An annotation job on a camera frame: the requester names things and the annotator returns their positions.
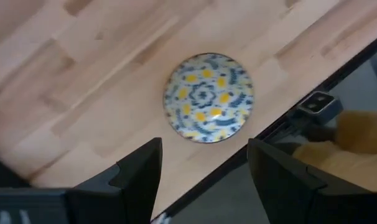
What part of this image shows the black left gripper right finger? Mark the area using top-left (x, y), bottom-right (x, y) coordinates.
top-left (246, 138), bottom-right (377, 224)

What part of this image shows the black table-level camera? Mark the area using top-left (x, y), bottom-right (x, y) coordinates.
top-left (296, 90), bottom-right (344, 126)

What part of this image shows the yellow floral pattern bowl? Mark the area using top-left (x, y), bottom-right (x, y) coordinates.
top-left (162, 52), bottom-right (255, 144)

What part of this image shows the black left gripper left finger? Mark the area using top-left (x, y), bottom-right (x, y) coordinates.
top-left (0, 137), bottom-right (164, 224)

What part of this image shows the tan cushion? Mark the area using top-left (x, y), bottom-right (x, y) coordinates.
top-left (292, 110), bottom-right (377, 193)

